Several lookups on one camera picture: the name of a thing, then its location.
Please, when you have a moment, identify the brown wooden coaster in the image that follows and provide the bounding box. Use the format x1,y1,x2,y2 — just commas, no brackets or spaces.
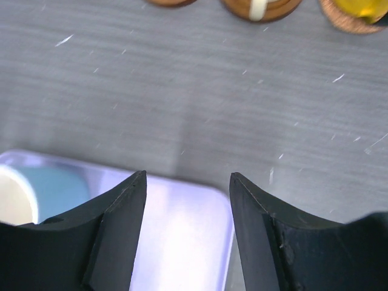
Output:
147,0,196,8
221,0,302,22

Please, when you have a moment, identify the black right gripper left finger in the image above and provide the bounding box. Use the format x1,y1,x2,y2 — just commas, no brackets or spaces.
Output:
1,171,147,290

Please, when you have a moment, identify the cream yellow mug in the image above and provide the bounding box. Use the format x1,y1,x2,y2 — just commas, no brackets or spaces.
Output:
249,0,268,21

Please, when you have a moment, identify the light blue mug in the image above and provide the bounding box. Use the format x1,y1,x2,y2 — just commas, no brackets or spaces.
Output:
1,165,90,226

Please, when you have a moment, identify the woven rattan coaster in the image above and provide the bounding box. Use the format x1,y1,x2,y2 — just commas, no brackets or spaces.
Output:
319,0,387,35

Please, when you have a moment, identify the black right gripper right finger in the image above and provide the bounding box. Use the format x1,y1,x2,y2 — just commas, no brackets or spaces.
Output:
229,172,387,290

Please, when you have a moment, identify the lilac plastic tray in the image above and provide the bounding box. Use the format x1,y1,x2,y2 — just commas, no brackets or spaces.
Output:
0,149,236,291

